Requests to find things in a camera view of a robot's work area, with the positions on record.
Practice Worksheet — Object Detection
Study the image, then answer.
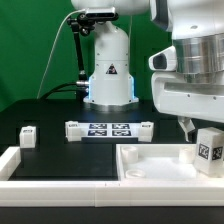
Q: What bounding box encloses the black cable at base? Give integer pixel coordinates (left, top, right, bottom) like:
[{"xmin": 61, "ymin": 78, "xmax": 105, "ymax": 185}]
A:
[{"xmin": 40, "ymin": 81, "xmax": 90, "ymax": 100}]

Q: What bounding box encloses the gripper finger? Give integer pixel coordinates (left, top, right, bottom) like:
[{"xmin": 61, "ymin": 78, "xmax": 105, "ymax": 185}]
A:
[{"xmin": 178, "ymin": 116, "xmax": 194, "ymax": 141}]

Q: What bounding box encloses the white camera cable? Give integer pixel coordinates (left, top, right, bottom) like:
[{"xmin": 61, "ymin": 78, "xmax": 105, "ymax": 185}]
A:
[{"xmin": 35, "ymin": 9, "xmax": 86, "ymax": 100}]

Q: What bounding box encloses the white square tabletop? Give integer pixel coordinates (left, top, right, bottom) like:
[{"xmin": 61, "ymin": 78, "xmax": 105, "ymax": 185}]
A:
[{"xmin": 116, "ymin": 144, "xmax": 224, "ymax": 181}]

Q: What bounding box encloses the white U-shaped fence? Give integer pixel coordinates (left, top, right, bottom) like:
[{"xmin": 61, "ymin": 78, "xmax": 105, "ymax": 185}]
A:
[{"xmin": 0, "ymin": 147, "xmax": 224, "ymax": 207}]

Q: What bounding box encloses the black camera on stand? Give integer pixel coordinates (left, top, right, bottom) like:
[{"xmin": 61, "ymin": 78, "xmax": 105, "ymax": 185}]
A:
[{"xmin": 85, "ymin": 7, "xmax": 116, "ymax": 20}]

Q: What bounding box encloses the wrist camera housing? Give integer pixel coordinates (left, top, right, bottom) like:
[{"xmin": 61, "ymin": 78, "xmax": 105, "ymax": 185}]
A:
[{"xmin": 148, "ymin": 46, "xmax": 177, "ymax": 71}]

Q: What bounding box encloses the black marker base plate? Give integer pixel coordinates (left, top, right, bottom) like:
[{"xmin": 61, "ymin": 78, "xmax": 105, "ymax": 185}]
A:
[{"xmin": 80, "ymin": 123, "xmax": 140, "ymax": 142}]

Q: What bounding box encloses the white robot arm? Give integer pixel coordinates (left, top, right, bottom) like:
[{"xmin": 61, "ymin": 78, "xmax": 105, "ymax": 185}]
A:
[{"xmin": 71, "ymin": 0, "xmax": 224, "ymax": 132}]

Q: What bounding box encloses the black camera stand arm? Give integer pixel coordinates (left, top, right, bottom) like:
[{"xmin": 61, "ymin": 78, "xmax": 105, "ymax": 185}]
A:
[{"xmin": 67, "ymin": 17, "xmax": 88, "ymax": 101}]

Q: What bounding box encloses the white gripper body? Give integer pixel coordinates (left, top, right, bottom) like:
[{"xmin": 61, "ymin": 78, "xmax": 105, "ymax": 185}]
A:
[{"xmin": 151, "ymin": 72, "xmax": 224, "ymax": 123}]

